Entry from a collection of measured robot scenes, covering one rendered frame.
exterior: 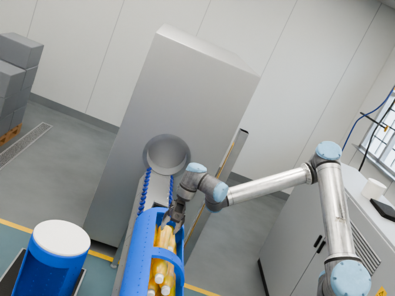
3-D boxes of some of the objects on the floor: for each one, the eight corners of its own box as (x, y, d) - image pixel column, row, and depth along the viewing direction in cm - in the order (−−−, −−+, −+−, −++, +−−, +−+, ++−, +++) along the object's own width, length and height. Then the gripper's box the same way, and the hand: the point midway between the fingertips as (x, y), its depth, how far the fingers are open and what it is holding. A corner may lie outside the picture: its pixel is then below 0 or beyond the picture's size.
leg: (116, 265, 366) (141, 207, 347) (115, 269, 360) (140, 210, 342) (110, 263, 365) (134, 205, 346) (109, 267, 359) (134, 208, 341)
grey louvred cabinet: (294, 274, 482) (356, 168, 440) (367, 468, 279) (495, 307, 236) (252, 259, 475) (311, 150, 433) (295, 447, 272) (415, 276, 229)
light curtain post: (154, 323, 321) (247, 131, 271) (154, 329, 316) (249, 134, 266) (147, 320, 320) (239, 127, 270) (147, 326, 315) (240, 130, 265)
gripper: (195, 195, 204) (178, 229, 210) (172, 186, 202) (156, 221, 208) (196, 203, 195) (178, 239, 202) (171, 194, 194) (155, 230, 200)
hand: (168, 231), depth 202 cm, fingers open, 5 cm apart
